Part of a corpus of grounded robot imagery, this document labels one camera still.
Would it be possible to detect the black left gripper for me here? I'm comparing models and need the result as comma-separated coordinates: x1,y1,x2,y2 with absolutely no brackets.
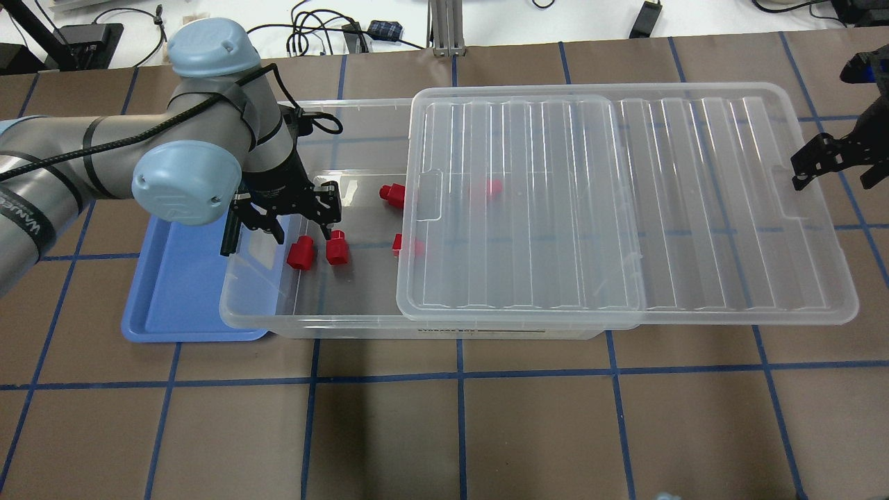
231,174,342,246

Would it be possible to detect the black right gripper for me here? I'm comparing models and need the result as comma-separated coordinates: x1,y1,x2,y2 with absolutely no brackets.
791,111,889,191

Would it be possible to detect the red block picked up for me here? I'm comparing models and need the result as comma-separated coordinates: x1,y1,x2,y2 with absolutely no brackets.
325,230,350,266

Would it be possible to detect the clear plastic box lid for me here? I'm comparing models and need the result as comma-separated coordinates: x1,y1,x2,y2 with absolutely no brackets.
396,82,858,330

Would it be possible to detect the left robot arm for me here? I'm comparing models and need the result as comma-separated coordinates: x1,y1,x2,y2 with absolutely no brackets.
1,18,343,294

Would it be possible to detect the clear plastic storage box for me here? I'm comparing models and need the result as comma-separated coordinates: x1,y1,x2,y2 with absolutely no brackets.
219,96,647,340

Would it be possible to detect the red block far middle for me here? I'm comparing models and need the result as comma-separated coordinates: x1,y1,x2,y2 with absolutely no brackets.
379,183,406,210

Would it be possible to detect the red block near middle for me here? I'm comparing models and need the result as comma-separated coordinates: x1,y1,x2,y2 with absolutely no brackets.
391,233,426,258

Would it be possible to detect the blue plastic tray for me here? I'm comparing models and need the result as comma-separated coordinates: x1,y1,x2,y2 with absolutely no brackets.
122,215,267,344

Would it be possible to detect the blue patterned small device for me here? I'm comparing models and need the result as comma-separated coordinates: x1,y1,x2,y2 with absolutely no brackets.
366,19,404,42

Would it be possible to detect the red block near handle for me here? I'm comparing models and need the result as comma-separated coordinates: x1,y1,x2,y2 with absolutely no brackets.
285,235,317,272

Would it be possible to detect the black box handle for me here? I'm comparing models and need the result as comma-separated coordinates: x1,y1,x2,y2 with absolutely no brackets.
219,208,241,257

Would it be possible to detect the black cable bundle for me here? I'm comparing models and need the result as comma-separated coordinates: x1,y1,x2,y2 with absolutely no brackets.
247,0,426,58

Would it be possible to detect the aluminium frame post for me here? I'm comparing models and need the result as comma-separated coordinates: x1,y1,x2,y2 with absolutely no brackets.
426,1,467,58

